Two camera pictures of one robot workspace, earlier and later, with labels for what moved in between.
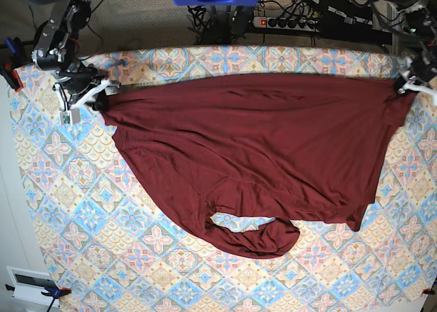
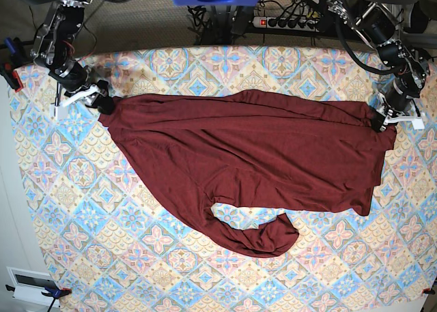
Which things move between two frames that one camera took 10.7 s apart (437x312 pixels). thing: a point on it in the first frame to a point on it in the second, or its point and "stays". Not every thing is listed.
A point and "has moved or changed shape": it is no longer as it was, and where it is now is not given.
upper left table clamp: (12, 57) stays
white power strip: (290, 24) stays
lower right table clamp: (429, 291) stays
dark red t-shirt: (306, 147) has moved or changed shape
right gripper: (415, 78) to (395, 107)
